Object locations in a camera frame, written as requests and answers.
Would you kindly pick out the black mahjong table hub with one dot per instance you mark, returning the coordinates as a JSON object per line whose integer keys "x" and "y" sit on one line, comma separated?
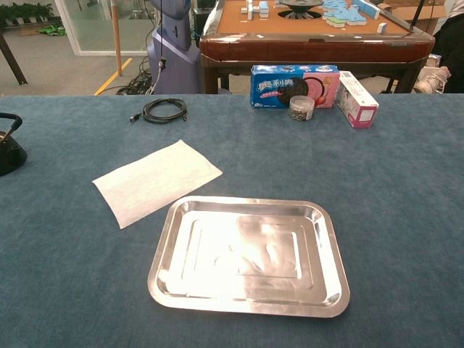
{"x": 300, "y": 5}

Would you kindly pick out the pile of blue mahjong tiles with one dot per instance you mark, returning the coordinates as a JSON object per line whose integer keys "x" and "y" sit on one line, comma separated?
{"x": 344, "y": 16}

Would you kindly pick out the black teapot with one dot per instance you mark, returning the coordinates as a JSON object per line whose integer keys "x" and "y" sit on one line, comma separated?
{"x": 9, "y": 156}

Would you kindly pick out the white paper napkin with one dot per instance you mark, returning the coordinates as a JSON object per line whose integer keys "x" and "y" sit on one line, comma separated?
{"x": 156, "y": 181}

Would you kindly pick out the pink and white carton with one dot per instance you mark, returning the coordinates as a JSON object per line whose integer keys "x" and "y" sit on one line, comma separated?
{"x": 357, "y": 101}

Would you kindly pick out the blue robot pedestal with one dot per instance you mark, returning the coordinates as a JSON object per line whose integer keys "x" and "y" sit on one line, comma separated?
{"x": 174, "y": 54}

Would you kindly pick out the silver metal tray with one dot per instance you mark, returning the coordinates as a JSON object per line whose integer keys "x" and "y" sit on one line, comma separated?
{"x": 253, "y": 253}

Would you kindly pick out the small clear plastic jar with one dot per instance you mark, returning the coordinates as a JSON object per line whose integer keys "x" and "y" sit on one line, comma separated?
{"x": 301, "y": 108}

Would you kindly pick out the green potted plants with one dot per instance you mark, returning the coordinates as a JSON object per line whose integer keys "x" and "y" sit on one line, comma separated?
{"x": 25, "y": 11}

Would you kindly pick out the brown mahjong table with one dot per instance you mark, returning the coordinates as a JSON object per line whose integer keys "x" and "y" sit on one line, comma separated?
{"x": 308, "y": 47}

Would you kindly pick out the black tripod stand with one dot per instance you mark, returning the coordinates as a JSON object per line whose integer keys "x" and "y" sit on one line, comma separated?
{"x": 417, "y": 14}

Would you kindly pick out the wooden pole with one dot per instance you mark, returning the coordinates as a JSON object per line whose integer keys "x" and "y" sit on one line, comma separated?
{"x": 116, "y": 36}

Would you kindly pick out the single blue mahjong tile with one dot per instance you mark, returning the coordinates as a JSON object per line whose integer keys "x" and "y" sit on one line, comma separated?
{"x": 381, "y": 27}

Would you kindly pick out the small mahjong tile cluster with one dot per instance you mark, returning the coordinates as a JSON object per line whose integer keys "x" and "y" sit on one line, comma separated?
{"x": 259, "y": 11}

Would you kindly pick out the green object on floor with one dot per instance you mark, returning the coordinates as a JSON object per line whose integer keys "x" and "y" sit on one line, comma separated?
{"x": 52, "y": 29}

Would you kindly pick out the blue felt table cloth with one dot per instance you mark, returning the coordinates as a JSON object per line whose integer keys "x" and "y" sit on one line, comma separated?
{"x": 398, "y": 217}

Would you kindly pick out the blue oreo cookie box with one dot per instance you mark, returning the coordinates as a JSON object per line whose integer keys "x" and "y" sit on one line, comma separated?
{"x": 275, "y": 87}

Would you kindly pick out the person's leg and shoe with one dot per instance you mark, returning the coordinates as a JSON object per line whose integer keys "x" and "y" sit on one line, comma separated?
{"x": 451, "y": 43}

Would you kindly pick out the black table leg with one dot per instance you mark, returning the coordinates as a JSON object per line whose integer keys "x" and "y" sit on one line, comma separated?
{"x": 12, "y": 61}

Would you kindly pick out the white framed glass partition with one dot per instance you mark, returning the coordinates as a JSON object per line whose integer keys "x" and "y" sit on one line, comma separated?
{"x": 69, "y": 29}

